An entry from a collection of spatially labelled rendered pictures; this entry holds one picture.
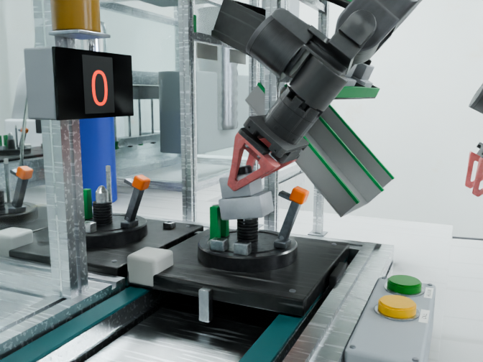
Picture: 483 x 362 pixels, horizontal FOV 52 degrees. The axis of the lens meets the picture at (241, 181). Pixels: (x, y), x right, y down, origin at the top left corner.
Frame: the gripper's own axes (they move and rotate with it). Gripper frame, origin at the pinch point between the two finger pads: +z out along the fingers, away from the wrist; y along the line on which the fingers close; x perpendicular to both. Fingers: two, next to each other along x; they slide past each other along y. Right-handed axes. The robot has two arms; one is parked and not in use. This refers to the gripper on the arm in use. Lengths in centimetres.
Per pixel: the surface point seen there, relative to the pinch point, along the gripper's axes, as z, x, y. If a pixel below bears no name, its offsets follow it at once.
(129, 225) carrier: 17.8, -9.4, 1.2
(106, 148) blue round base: 48, -54, -58
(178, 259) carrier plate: 12.7, 1.2, 5.7
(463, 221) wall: 50, 77, -359
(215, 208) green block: 4.9, -0.1, 2.0
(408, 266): 4.9, 28.6, -37.5
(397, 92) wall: 5, -29, -350
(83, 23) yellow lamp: -9.6, -18.6, 20.3
